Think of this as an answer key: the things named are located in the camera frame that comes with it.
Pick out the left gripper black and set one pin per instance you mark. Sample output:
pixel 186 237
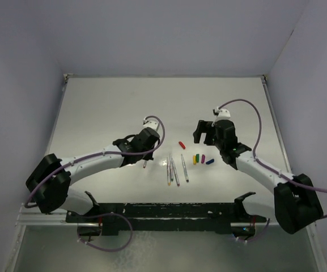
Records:
pixel 148 156

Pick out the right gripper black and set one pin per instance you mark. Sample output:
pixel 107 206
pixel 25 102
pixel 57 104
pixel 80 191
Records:
pixel 204 127

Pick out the red pen cap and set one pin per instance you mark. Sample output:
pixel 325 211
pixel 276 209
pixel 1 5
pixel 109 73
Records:
pixel 182 145

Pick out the yellow pen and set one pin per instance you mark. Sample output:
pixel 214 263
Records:
pixel 168 164

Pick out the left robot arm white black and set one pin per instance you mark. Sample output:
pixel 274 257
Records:
pixel 50 182

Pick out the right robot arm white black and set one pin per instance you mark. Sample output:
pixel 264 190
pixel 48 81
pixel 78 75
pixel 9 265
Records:
pixel 294 204

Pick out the blue pen cap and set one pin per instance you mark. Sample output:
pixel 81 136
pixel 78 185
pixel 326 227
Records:
pixel 210 161

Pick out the purple tipped pen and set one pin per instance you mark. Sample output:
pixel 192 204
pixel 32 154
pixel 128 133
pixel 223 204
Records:
pixel 175 173

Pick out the green tipped pen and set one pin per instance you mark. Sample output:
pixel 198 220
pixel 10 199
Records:
pixel 171 168

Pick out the blue tipped pen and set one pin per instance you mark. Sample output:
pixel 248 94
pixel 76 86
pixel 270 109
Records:
pixel 184 168

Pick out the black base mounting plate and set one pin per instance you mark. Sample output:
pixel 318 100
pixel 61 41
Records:
pixel 112 218

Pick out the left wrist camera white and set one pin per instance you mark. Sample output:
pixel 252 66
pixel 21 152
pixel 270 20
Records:
pixel 152 124

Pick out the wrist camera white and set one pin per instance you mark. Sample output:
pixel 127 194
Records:
pixel 152 124
pixel 221 114

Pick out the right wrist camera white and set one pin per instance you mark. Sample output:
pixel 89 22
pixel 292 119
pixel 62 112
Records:
pixel 221 114

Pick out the aluminium rail frame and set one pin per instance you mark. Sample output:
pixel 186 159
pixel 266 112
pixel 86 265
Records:
pixel 33 217

